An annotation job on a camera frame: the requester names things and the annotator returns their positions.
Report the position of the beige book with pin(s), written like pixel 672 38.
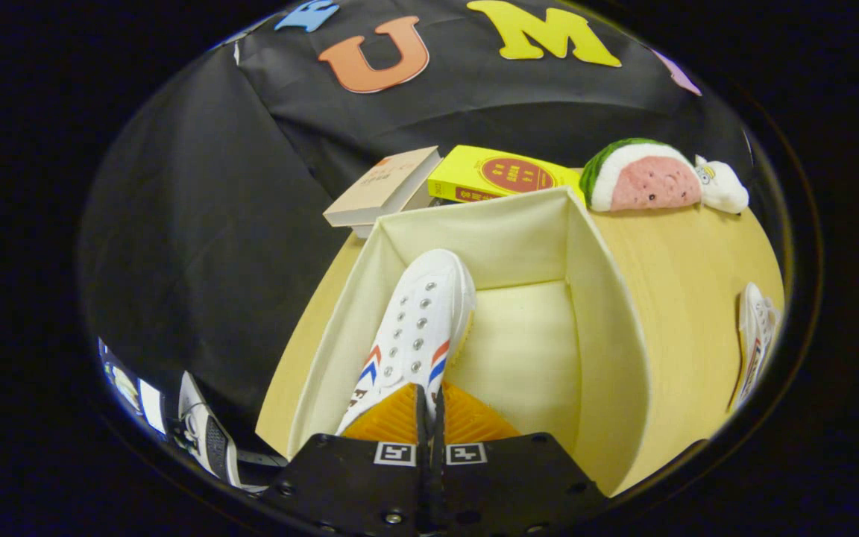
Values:
pixel 381 186

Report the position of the watermelon slice plush toy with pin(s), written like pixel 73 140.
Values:
pixel 646 183

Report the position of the beige fabric storage box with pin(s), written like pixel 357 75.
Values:
pixel 526 350

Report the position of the white canvas shoe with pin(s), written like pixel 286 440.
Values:
pixel 422 313
pixel 754 335

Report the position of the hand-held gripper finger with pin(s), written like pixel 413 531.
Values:
pixel 438 425
pixel 421 418

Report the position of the yellow book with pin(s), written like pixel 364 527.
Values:
pixel 467 175

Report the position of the white plush toy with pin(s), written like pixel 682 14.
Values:
pixel 724 190

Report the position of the person's black white sneaker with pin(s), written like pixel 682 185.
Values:
pixel 209 440

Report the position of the colourful printed sheet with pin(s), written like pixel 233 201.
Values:
pixel 127 388

